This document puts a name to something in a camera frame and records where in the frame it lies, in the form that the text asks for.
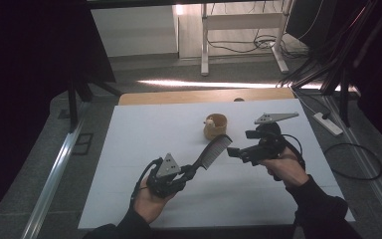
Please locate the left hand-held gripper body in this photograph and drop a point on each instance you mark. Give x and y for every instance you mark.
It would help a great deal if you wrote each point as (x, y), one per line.
(164, 182)

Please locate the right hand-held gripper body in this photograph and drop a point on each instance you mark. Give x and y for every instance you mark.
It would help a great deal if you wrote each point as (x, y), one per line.
(268, 146)

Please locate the black comb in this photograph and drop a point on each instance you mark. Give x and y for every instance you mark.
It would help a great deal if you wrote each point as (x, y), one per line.
(215, 151)

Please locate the round wooden cup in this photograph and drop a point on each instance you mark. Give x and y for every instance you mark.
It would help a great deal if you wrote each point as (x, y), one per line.
(216, 129)

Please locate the person's left hand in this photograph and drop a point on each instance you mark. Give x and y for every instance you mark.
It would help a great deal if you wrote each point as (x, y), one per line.
(149, 205)

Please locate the person's right hand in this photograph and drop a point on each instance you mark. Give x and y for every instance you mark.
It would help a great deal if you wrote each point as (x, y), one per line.
(286, 169)

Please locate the white foam board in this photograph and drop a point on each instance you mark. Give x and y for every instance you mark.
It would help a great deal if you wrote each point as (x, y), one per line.
(212, 199)

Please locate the small white figurine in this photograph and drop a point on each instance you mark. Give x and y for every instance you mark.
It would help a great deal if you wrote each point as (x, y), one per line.
(209, 123)

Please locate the white power strip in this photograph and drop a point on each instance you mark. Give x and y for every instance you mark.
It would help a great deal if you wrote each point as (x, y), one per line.
(329, 125)

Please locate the black plug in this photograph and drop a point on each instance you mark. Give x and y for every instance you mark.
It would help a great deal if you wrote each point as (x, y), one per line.
(326, 115)

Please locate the black tripod stand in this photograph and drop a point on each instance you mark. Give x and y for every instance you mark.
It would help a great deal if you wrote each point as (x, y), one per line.
(344, 99)

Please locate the black floor plate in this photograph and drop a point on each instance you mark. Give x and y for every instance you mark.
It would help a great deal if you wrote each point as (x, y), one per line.
(83, 144)

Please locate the black metal stand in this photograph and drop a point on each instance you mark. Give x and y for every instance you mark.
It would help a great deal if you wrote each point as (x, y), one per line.
(73, 109)

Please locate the pale partition panel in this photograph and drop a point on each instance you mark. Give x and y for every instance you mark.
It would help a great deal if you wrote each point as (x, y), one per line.
(134, 30)

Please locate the aluminium floor rail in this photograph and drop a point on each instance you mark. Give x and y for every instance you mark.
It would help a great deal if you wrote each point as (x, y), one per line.
(364, 186)
(54, 179)

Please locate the white metal desk frame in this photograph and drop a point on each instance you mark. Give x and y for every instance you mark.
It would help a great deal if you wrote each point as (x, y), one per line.
(242, 21)

